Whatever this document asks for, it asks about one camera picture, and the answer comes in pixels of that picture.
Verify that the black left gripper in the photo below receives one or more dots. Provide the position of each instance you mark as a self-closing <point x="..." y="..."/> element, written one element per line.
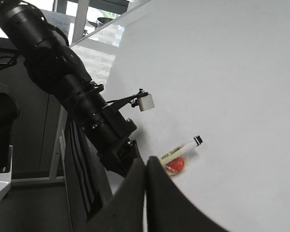
<point x="120" y="151"/>

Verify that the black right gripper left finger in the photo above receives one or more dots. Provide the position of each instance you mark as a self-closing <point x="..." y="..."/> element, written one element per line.
<point x="124" y="213"/>

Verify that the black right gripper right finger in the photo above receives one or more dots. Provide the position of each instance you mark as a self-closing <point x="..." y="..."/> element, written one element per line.
<point x="168" y="210"/>

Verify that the white black whiteboard marker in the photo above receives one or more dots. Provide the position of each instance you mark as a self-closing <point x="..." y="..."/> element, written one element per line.
<point x="181" y="149"/>

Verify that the red round magnet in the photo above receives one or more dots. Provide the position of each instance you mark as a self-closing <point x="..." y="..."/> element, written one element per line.
<point x="176" y="165"/>

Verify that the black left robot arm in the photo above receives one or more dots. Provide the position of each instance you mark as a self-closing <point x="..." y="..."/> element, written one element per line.
<point x="57" y="69"/>

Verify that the white whiteboard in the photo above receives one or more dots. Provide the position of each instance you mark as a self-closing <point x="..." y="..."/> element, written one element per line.
<point x="219" y="69"/>

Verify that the black machine on left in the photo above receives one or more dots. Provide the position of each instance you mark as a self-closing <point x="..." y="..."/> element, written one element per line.
<point x="9" y="112"/>

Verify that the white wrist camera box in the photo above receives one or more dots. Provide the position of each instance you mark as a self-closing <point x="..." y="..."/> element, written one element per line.
<point x="146" y="103"/>

